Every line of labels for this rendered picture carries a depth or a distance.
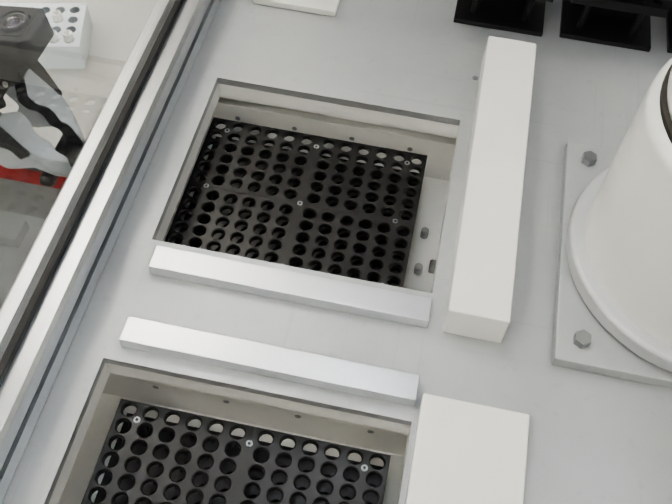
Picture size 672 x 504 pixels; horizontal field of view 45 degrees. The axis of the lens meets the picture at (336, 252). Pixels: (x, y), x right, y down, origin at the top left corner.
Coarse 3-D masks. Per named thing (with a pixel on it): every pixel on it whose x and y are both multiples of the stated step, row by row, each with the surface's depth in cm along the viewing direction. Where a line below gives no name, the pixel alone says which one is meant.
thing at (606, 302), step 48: (576, 144) 76; (624, 144) 61; (576, 192) 73; (624, 192) 59; (576, 240) 68; (624, 240) 60; (576, 288) 67; (624, 288) 62; (576, 336) 64; (624, 336) 63
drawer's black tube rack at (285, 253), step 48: (240, 144) 82; (288, 144) 82; (336, 144) 82; (240, 192) 78; (288, 192) 79; (336, 192) 83; (384, 192) 79; (192, 240) 76; (240, 240) 79; (288, 240) 76; (336, 240) 76; (384, 240) 80
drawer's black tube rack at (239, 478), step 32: (160, 416) 66; (192, 416) 66; (128, 448) 64; (160, 448) 67; (192, 448) 64; (224, 448) 64; (256, 448) 64; (288, 448) 67; (320, 448) 64; (352, 448) 65; (128, 480) 65; (160, 480) 63; (192, 480) 63; (224, 480) 66; (256, 480) 63; (288, 480) 63; (320, 480) 63; (352, 480) 66; (384, 480) 63
